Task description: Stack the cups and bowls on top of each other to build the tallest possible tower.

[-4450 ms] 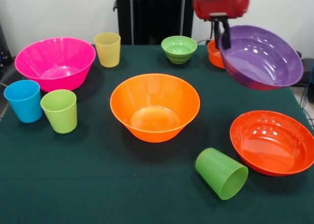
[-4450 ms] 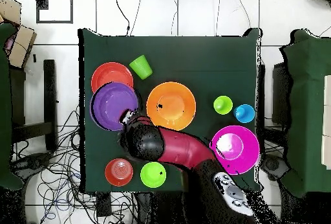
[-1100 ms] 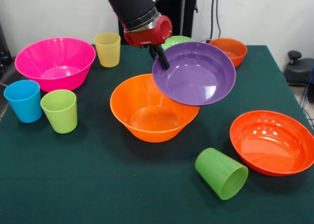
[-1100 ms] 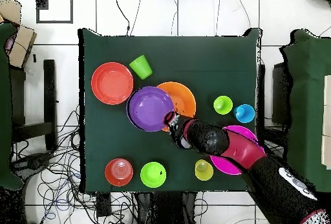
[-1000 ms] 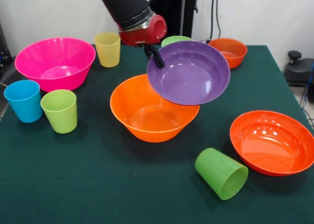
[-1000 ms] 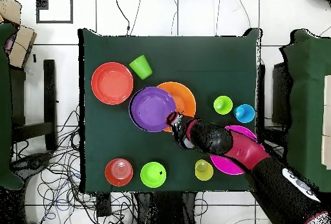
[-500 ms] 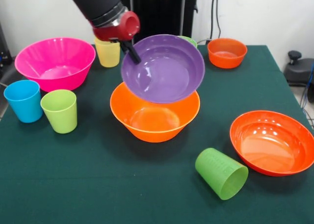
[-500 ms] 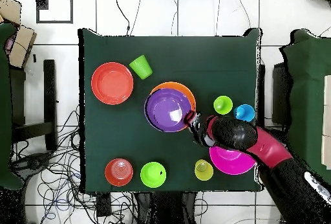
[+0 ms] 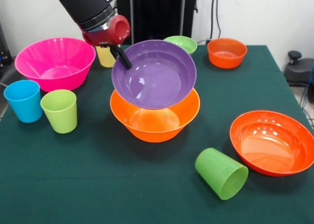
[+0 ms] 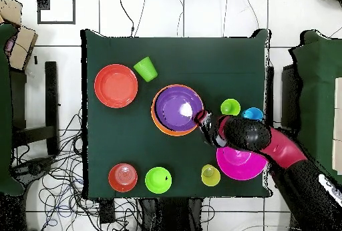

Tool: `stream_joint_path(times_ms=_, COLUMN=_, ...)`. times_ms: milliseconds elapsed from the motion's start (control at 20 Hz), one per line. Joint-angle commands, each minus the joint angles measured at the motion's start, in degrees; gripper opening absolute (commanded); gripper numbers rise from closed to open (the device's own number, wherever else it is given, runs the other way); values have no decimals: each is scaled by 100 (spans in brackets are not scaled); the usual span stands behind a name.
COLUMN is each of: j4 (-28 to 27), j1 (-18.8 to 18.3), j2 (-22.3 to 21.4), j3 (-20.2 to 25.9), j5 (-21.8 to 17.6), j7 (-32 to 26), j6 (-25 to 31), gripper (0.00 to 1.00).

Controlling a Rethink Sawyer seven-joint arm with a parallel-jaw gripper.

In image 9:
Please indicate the blue cup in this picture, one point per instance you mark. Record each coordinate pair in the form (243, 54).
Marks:
(24, 101)

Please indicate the dark equipment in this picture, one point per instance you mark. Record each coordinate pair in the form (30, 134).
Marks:
(3, 54)

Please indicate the large orange bowl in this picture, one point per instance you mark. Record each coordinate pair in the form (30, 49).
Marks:
(152, 125)

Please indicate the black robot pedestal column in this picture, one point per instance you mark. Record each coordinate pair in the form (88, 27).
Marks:
(159, 12)

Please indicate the wide red-orange bowl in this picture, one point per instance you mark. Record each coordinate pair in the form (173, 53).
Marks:
(269, 145)

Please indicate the small orange bowl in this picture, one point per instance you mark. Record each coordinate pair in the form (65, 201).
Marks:
(227, 53)

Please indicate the yellow cup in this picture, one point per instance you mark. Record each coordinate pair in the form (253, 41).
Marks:
(105, 59)

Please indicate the black stand base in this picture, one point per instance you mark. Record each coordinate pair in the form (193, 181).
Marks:
(298, 69)

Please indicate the purple bowl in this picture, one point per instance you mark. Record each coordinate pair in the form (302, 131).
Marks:
(157, 81)

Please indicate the small green bowl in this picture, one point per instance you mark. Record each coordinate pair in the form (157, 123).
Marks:
(184, 43)

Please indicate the large pink bowl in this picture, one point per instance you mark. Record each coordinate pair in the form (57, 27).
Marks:
(55, 62)

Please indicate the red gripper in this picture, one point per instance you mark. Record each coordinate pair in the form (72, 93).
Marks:
(115, 35)

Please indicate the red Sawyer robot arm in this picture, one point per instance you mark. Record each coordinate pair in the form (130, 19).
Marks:
(83, 3)

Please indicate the dark green tablecloth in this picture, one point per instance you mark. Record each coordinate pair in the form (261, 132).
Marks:
(98, 184)

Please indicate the lime green cup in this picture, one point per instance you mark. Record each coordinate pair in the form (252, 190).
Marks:
(60, 111)

